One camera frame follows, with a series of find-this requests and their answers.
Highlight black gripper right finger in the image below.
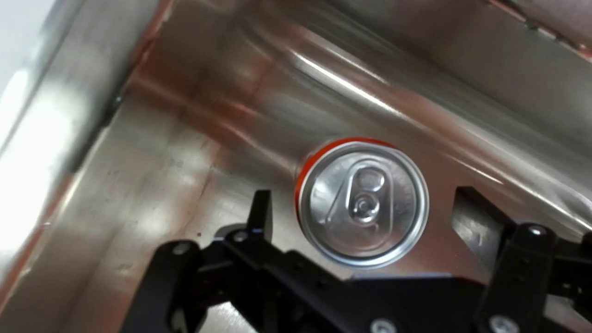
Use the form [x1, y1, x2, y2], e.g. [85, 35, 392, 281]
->
[451, 185, 592, 333]

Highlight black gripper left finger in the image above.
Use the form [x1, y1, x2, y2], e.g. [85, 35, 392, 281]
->
[118, 189, 396, 333]

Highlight red soda can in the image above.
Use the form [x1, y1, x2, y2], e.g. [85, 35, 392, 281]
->
[294, 135, 431, 270]

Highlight stainless steel sink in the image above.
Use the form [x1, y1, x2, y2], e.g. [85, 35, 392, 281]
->
[0, 0, 592, 333]

